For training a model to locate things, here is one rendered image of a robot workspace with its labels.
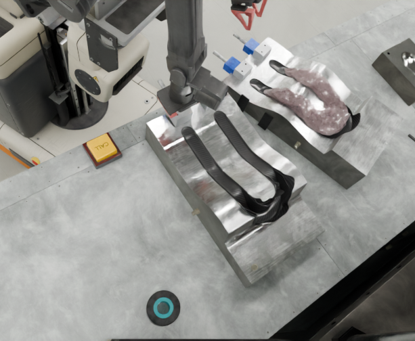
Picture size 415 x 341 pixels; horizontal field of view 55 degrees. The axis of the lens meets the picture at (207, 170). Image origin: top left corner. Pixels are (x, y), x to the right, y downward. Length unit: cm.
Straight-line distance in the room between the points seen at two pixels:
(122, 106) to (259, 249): 104
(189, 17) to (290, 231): 63
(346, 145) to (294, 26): 169
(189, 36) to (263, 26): 199
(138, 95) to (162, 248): 98
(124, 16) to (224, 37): 150
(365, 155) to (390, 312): 44
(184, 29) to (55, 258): 64
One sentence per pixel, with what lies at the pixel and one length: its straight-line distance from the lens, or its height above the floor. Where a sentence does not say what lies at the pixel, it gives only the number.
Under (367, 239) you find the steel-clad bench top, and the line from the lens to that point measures 125.
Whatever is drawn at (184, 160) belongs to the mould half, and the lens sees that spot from 105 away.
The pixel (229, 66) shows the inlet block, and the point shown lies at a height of 87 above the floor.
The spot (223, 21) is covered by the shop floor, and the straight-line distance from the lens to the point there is 265.
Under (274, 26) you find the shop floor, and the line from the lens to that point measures 273.
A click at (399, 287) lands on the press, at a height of 79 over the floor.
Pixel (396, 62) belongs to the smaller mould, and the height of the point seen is 87.
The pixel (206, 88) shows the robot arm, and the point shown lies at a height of 115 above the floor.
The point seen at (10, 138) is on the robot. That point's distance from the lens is 183.
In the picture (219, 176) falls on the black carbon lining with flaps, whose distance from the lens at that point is 104.
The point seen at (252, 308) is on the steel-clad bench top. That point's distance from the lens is 107.
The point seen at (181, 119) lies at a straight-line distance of 105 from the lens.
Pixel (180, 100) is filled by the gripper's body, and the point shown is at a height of 105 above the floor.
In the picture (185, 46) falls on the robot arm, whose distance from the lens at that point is 75.
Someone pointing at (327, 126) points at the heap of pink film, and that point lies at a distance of 123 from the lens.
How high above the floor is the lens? 182
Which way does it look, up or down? 64 degrees down
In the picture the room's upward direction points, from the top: 23 degrees clockwise
